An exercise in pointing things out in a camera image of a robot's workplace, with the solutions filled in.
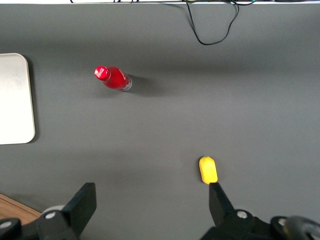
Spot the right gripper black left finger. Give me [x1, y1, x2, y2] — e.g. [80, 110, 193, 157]
[0, 182, 97, 240]

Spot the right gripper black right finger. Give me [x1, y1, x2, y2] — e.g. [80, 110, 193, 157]
[199, 182, 320, 240]

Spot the beige plastic tray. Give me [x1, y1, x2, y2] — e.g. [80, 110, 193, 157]
[0, 52, 36, 145]

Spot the small yellow plastic block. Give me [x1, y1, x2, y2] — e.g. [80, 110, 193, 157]
[198, 155, 219, 185]

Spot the wooden table edge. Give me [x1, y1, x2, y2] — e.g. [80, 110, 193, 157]
[0, 193, 43, 226]

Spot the red cola bottle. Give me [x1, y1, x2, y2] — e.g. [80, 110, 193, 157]
[93, 65, 133, 93]

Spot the thin black cable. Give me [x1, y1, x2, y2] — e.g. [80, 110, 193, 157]
[185, 0, 240, 46]

